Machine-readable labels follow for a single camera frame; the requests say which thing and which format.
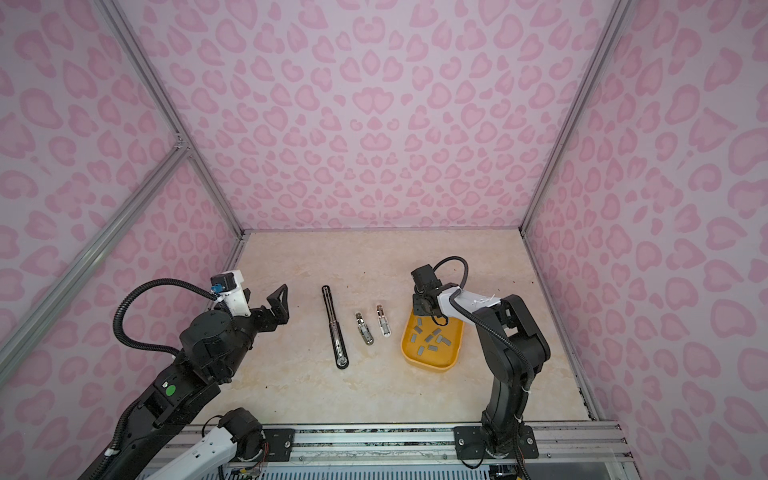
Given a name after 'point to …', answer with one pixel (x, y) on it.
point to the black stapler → (336, 332)
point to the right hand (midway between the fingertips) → (425, 303)
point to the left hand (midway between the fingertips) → (268, 285)
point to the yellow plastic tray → (430, 346)
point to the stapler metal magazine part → (364, 330)
